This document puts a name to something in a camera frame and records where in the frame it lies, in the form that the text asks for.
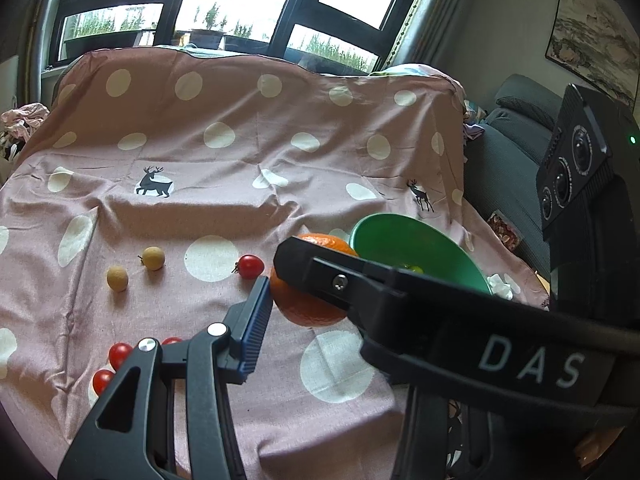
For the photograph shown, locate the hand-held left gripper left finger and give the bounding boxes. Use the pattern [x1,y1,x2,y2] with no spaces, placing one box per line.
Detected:
[56,275,275,480]

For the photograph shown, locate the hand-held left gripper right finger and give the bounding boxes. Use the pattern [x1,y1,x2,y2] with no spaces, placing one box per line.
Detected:
[395,385,601,480]

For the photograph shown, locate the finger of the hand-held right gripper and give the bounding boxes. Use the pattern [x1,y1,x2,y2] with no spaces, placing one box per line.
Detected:
[273,236,403,328]

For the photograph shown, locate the orange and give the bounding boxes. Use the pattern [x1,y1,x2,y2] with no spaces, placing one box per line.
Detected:
[270,232,361,328]

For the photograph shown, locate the green bowl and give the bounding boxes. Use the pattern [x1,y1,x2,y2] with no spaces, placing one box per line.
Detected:
[349,212,493,297]

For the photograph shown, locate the tan longan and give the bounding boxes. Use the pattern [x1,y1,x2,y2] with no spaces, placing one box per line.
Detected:
[139,246,166,272]
[106,266,130,292]

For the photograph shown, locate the crumpled white tissue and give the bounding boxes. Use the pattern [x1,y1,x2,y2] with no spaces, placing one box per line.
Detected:
[487,272,521,301]

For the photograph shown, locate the snack packet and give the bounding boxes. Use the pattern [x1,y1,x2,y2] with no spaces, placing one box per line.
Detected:
[487,210,523,251]

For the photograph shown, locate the pink polka-dot cloth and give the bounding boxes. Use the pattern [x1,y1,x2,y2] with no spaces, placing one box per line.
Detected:
[0,47,551,480]

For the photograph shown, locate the floral cloth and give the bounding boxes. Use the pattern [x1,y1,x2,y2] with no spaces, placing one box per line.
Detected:
[462,100,487,141]

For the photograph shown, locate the grey curtain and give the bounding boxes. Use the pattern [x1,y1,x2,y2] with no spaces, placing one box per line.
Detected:
[390,0,506,78]

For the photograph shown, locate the pink crumpled clothes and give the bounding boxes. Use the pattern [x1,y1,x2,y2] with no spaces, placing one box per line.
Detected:
[0,102,51,161]

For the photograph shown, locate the framed landscape painting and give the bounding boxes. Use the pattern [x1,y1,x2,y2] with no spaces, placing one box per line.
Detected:
[545,0,640,108]

